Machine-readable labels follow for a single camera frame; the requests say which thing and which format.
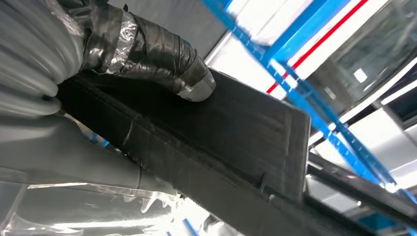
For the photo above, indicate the blue metal shelf rack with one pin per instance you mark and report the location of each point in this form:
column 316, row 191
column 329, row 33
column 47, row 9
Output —
column 293, row 36

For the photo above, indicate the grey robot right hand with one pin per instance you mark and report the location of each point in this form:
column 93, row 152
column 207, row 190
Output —
column 65, row 156

